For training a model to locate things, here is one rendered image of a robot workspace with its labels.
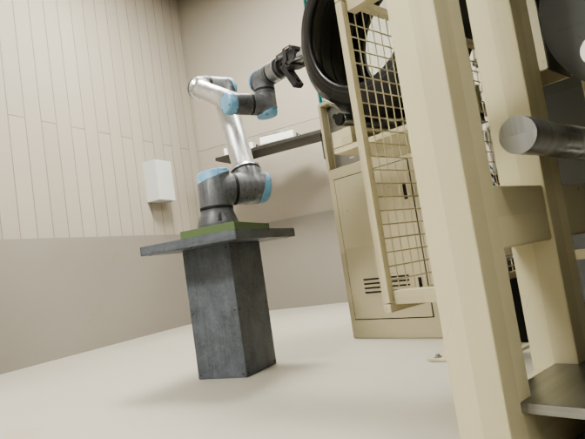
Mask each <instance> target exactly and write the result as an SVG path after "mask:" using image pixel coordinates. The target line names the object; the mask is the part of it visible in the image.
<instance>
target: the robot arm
mask: <svg viewBox="0 0 585 439"><path fill-rule="evenodd" d="M288 46H289V47H288ZM287 47H288V48H287ZM287 47H285V48H283V49H282V52H280V54H278V55H276V58H274V59H273V60H272V61H270V62H268V63H267V64H265V65H263V66H261V67H260V68H258V69H256V70H255V71H253V72H252V73H251V74H250V76H249V78H248V84H249V86H250V88H251V89H252V90H253V91H254V94H253V93H238V91H237V89H238V87H237V85H236V82H235V81H234V79H233V78H228V77H214V76H196V77H194V78H192V79H191V80H190V81H189V83H188V85H187V90H188V93H189V95H190V96H191V97H192V98H194V99H196V100H198V101H202V100H204V101H207V102H209V103H211V104H213V105H215V107H216V111H217V114H218V117H219V123H220V126H221V129H222V132H223V136H224V139H225V144H226V148H227V151H228V154H229V158H230V160H231V164H232V170H231V172H230V173H229V170H228V168H226V167H218V168H212V169H208V170H205V171H202V172H200V173H199V174H198V176H197V186H198V200H199V208H200V218H199V222H198V228H201V227H206V226H214V225H218V224H223V223H227V222H232V221H239V220H238V218H237V216H236V214H235V212H234V211H233V206H236V205H251V204H261V203H266V202H267V201H268V200H269V198H270V196H271V192H272V181H271V176H270V174H269V173H268V172H262V171H261V169H260V166H259V164H256V163H254V159H253V156H252V151H251V148H250V146H249V142H248V139H247V136H246V133H245V128H244V125H243V122H242V119H241V116H240V115H252V116H257V118H258V119H261V120H266V119H270V118H274V117H275V116H277V114H278V106H277V100H276V94H275V87H274V85H275V84H276V83H278V82H279V81H281V80H282V79H284V78H285V77H286V78H287V79H288V81H289V82H290V83H291V85H292V87H293V88H302V86H303V85H304V84H303V82H302V81H301V79H300V78H299V76H298V75H297V73H296V72H295V70H299V69H302V68H304V67H305V63H304V58H303V54H302V48H301V46H300V47H298V46H295V45H292V46H291V45H290V44H289V45H287ZM286 48H287V49H286Z"/></svg>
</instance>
